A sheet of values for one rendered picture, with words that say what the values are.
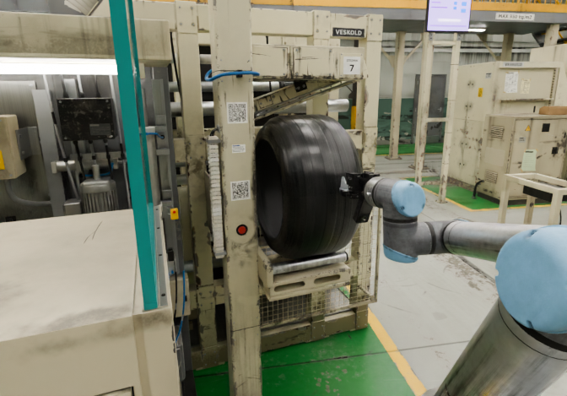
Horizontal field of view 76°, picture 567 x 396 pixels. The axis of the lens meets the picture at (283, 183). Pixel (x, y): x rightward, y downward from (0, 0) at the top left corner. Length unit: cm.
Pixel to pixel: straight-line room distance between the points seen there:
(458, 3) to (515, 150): 208
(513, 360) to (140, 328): 52
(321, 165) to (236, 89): 41
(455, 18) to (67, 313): 536
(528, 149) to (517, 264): 551
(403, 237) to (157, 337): 65
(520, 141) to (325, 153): 477
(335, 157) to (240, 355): 93
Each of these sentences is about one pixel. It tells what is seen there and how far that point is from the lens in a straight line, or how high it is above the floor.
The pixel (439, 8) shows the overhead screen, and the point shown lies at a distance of 547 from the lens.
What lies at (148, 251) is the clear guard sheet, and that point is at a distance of 55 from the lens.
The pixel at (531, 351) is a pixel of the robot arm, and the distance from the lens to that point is 60.
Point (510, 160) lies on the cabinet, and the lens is 588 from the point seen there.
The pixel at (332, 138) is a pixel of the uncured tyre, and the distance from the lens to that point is 136.
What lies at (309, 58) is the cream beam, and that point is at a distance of 173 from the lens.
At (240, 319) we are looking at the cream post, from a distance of 162.
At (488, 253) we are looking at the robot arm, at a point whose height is 124.
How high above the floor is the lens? 158
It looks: 14 degrees down
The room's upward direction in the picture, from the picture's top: 1 degrees counter-clockwise
